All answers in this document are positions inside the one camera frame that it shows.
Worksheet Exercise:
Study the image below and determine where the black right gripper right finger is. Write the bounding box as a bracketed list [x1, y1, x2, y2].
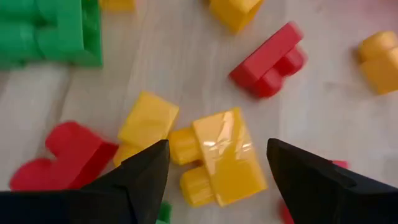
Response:
[266, 138, 398, 224]

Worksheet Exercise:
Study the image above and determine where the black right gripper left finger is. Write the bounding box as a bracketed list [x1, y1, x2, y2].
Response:
[0, 139, 170, 224]

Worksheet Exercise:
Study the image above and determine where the red plastic building block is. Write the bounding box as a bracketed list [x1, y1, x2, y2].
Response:
[228, 21, 308, 100]
[278, 159, 349, 224]
[8, 120, 120, 192]

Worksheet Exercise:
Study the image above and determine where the green two-stud building block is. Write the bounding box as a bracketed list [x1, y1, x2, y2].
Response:
[155, 200, 173, 224]

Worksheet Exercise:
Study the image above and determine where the yellow one-stud building block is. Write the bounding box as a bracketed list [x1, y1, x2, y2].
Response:
[112, 90, 180, 169]

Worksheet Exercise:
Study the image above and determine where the yellow two-stud building block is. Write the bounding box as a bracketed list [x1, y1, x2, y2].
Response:
[208, 0, 266, 34]
[98, 0, 137, 12]
[167, 106, 269, 208]
[356, 30, 398, 96]

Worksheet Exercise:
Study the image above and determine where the green four-stud building block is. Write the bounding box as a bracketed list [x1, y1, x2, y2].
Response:
[0, 0, 104, 70]

